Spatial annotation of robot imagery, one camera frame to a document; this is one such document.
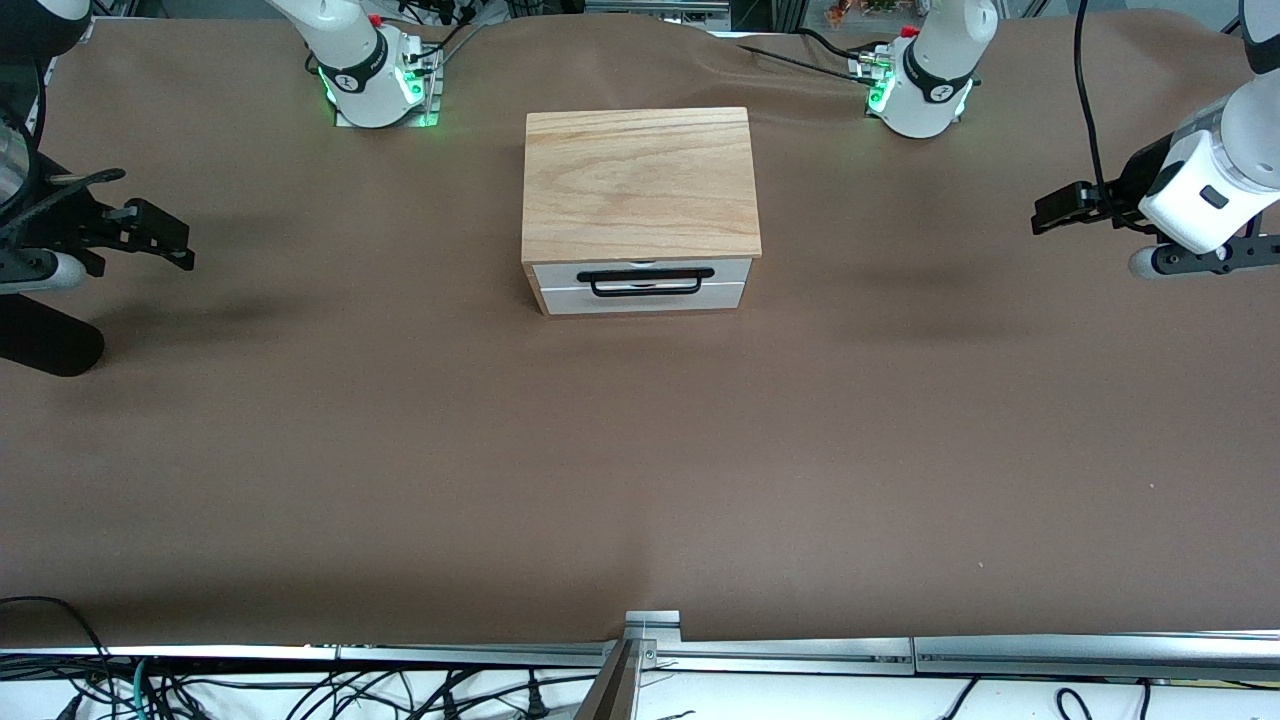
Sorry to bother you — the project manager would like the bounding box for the white drawer with black handle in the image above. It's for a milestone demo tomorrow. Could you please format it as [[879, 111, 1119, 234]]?
[[532, 258, 754, 299]]

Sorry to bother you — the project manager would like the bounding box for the wooden drawer cabinet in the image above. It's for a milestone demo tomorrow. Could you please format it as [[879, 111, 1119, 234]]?
[[521, 107, 763, 317]]

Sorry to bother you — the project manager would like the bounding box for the black cylinder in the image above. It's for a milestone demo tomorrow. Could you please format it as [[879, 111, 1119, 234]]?
[[0, 290, 106, 378]]

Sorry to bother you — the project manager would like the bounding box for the brown table cloth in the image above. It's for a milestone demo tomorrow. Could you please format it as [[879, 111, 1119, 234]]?
[[0, 12, 1280, 647]]

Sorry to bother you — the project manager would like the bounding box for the black base power cable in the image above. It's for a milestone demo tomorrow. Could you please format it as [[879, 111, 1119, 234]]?
[[738, 27, 886, 81]]

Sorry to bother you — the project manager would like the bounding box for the black looped floor cable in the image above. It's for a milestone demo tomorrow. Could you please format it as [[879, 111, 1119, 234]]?
[[0, 596, 116, 720]]

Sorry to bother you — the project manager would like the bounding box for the teal cable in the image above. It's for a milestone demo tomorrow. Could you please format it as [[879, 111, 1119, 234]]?
[[127, 657, 157, 720]]

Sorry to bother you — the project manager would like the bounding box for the aluminium camera post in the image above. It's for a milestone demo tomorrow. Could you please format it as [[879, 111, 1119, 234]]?
[[574, 611, 683, 720]]

